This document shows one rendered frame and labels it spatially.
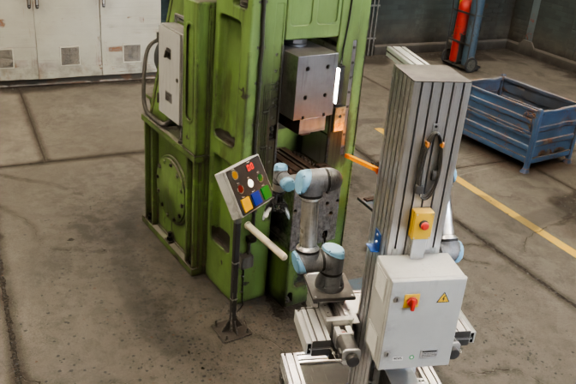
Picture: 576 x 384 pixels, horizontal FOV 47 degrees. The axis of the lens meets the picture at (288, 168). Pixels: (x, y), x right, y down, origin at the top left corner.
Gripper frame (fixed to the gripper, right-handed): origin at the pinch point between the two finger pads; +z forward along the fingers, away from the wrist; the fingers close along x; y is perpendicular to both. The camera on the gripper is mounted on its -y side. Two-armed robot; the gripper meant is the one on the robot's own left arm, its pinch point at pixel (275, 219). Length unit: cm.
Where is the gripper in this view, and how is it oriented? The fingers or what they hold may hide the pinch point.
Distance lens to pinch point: 376.1
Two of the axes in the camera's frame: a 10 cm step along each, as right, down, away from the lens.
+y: 1.9, 4.1, -8.9
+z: -0.8, 9.1, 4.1
